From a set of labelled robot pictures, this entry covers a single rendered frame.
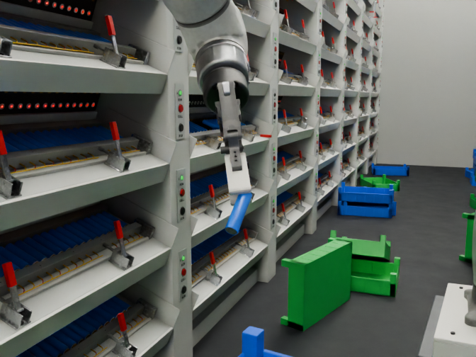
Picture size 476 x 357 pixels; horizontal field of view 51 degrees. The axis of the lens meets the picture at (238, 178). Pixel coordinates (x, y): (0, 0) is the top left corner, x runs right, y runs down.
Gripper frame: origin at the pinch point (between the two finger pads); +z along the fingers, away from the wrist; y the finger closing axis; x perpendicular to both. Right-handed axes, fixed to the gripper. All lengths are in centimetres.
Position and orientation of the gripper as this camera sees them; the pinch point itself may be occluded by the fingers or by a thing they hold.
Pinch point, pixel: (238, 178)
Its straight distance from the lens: 69.7
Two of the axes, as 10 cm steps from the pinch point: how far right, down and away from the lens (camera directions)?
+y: 0.6, 6.1, 7.9
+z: 1.1, 7.8, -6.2
